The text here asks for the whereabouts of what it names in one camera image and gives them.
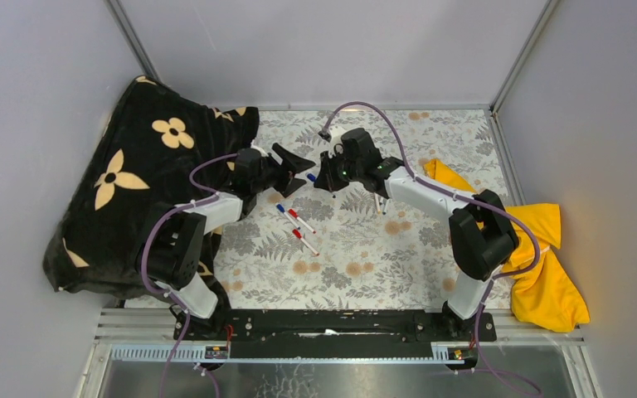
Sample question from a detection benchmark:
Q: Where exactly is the red capped marker upper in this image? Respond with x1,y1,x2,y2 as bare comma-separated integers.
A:
288,209,317,234

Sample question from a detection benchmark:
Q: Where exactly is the blue capped marker left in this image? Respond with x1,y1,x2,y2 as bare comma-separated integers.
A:
275,204,301,231

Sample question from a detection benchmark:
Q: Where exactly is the red capped marker lower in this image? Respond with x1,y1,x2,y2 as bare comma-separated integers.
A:
292,229,319,256

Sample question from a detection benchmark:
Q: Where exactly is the yellow cloth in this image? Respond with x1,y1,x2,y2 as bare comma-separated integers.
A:
422,158,591,333

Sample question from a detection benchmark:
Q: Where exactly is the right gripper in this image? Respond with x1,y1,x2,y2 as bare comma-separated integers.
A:
315,148,362,194

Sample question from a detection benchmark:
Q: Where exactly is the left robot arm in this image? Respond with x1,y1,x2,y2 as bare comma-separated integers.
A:
134,143,315,341

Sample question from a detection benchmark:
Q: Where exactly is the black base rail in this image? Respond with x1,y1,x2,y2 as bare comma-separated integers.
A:
173,309,497,360

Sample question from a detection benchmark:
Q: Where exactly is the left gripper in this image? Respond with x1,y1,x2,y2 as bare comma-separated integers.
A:
250,144,314,198

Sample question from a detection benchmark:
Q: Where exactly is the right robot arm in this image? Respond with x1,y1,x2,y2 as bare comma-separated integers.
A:
314,128,519,342

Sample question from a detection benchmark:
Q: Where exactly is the black floral blanket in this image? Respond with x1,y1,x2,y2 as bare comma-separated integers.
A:
42,75,260,299

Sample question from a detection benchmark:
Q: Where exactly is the yellow capped marker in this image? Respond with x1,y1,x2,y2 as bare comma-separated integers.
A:
373,193,382,215

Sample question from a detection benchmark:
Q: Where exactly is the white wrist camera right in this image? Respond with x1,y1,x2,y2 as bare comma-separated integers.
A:
318,126,347,157

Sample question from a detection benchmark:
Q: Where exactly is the red capped marker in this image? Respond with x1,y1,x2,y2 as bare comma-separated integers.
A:
292,229,319,256
288,209,317,234

